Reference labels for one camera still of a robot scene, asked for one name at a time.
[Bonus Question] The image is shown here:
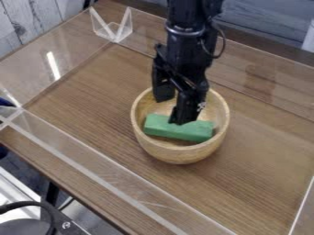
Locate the clear acrylic corner bracket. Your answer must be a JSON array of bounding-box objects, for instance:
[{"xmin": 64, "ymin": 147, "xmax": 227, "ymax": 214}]
[{"xmin": 89, "ymin": 7, "xmax": 132, "ymax": 43}]

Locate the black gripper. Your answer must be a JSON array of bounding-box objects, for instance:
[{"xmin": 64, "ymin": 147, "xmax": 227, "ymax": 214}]
[{"xmin": 152, "ymin": 27, "xmax": 219, "ymax": 125}]

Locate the green rectangular block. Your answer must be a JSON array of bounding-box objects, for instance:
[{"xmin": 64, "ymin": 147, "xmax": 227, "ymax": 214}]
[{"xmin": 142, "ymin": 114, "xmax": 213, "ymax": 142}]

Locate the black metal bracket with screw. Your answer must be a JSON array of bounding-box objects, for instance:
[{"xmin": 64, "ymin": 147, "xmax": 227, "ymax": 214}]
[{"xmin": 40, "ymin": 202, "xmax": 90, "ymax": 235}]

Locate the black cable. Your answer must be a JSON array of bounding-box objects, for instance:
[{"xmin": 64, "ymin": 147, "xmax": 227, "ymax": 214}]
[{"xmin": 0, "ymin": 200, "xmax": 57, "ymax": 235}]

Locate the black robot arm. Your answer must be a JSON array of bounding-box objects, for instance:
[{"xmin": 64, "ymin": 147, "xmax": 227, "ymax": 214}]
[{"xmin": 152, "ymin": 0, "xmax": 225, "ymax": 125}]

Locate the black table leg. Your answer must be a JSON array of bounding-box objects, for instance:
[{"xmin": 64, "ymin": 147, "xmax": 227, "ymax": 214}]
[{"xmin": 45, "ymin": 183, "xmax": 60, "ymax": 206}]

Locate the light wooden bowl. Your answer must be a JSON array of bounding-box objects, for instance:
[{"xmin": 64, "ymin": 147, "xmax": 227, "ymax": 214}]
[{"xmin": 129, "ymin": 88, "xmax": 231, "ymax": 164}]

